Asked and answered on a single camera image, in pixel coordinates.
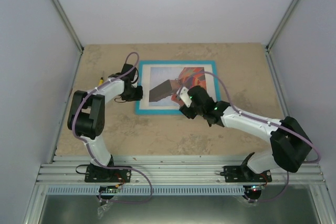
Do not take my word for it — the hot air balloon photo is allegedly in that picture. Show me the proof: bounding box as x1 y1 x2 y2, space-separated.
149 67 206 107

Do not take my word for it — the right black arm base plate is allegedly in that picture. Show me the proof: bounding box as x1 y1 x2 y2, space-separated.
220 166 272 183

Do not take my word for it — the yellow handled screwdriver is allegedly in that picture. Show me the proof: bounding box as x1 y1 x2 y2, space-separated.
98 71 104 86

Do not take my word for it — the left aluminium corner post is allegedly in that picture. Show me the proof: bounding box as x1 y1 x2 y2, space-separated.
51 0 84 54

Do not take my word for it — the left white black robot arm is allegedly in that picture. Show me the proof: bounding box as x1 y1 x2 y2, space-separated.
67 63 143 182

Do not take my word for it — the right aluminium corner post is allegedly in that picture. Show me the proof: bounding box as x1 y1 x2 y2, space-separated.
265 0 301 54

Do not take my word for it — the aluminium corner post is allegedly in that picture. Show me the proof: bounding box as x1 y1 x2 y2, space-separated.
265 0 301 54
51 0 84 54

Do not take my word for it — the teal wooden picture frame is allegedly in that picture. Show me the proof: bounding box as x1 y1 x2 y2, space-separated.
135 60 221 115

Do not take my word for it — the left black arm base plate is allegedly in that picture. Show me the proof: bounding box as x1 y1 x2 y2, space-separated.
84 164 132 184

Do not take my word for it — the aluminium rail platform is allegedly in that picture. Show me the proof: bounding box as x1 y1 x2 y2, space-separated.
35 155 328 186

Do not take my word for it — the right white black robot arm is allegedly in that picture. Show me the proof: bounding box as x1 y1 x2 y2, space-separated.
177 86 312 182

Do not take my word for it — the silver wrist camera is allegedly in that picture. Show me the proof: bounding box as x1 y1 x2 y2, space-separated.
131 69 139 87
176 87 192 108

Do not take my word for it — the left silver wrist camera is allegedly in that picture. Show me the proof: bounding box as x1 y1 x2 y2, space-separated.
131 69 139 87

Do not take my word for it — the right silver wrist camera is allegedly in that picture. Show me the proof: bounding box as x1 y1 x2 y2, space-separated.
176 87 192 108

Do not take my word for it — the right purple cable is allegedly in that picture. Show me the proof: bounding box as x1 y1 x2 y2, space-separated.
176 71 322 204

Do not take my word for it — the grey slotted cable duct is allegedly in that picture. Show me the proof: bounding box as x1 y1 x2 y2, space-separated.
46 185 245 196

